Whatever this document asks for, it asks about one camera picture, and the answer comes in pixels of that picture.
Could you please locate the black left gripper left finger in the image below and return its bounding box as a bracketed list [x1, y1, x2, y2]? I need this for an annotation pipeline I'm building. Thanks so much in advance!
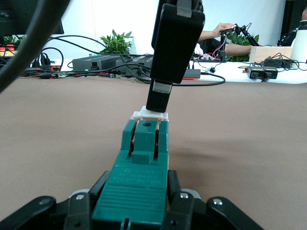
[0, 170, 113, 230]

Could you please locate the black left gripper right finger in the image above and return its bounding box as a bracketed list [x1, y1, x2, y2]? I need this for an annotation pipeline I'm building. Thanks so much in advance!
[164, 170, 264, 230]

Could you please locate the flat black adapter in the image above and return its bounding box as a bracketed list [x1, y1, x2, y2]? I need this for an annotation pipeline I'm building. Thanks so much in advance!
[183, 69, 201, 80]

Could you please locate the small black box yellow label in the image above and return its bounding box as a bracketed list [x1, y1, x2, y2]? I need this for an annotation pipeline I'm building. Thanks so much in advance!
[248, 66, 264, 80]
[262, 67, 279, 80]

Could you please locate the light wooden box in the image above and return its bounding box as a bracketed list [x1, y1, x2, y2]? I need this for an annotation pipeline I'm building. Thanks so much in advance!
[248, 46, 300, 64]

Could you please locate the black cable bundle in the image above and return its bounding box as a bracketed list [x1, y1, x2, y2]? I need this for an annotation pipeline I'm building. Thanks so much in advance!
[259, 52, 307, 71]

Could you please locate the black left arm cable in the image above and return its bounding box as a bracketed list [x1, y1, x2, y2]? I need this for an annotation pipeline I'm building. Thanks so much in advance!
[0, 0, 71, 94]

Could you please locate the black computer monitor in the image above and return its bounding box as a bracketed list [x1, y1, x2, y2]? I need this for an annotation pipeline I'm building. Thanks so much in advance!
[0, 0, 65, 36]

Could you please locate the grey power supply box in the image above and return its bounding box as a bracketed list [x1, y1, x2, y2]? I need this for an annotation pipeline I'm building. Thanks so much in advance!
[71, 54, 122, 72]
[116, 55, 154, 72]

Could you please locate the long black desk cable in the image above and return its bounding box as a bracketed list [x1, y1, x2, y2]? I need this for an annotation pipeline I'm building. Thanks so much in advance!
[129, 67, 226, 86]

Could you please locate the red yellow emergency stop box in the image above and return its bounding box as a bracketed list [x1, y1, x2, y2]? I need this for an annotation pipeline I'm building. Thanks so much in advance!
[0, 44, 19, 58]

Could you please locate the white bottle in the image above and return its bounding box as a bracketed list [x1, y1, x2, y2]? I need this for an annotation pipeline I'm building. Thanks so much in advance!
[290, 20, 307, 63]

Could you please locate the bystander bare forearm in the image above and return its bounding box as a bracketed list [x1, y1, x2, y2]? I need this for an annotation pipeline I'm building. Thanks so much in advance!
[199, 28, 221, 42]
[224, 44, 252, 57]

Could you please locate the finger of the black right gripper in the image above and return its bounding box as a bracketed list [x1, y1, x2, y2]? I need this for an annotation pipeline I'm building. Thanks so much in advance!
[145, 0, 206, 114]

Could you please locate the bystander bare hand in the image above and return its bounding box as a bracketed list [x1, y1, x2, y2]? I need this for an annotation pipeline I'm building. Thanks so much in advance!
[213, 23, 237, 38]

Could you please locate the green leafy plant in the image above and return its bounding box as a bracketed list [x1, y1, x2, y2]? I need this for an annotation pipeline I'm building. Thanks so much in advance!
[3, 35, 26, 48]
[226, 32, 260, 62]
[99, 29, 134, 55]

